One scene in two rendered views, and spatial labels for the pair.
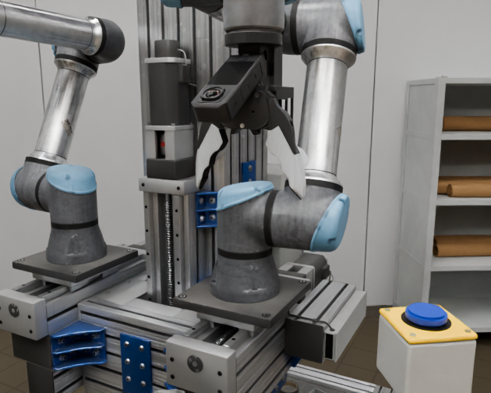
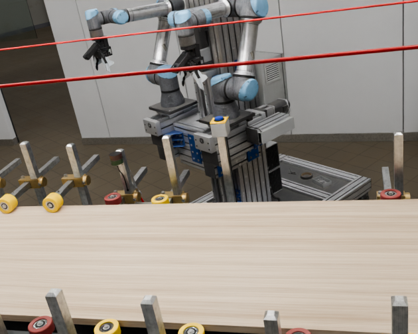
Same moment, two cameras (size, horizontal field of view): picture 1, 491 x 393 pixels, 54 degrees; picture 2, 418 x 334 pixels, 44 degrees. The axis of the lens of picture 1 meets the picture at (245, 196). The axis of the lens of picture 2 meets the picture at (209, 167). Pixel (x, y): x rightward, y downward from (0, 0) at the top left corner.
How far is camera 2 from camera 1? 194 cm
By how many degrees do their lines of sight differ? 28
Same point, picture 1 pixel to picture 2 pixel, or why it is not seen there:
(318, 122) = (242, 50)
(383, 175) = (415, 30)
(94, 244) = (178, 99)
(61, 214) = (163, 87)
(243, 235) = (218, 95)
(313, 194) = (238, 80)
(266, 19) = (187, 44)
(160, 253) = (202, 101)
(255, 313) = not seen: hidden behind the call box
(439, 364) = (217, 128)
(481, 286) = not seen: outside the picture
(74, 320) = (172, 130)
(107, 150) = not seen: hidden behind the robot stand
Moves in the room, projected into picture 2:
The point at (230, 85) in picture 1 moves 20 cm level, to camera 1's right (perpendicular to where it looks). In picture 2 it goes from (178, 63) to (219, 61)
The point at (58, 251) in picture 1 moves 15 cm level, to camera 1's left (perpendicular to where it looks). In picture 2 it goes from (164, 102) to (142, 103)
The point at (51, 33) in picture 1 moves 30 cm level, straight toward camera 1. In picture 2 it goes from (150, 14) to (144, 24)
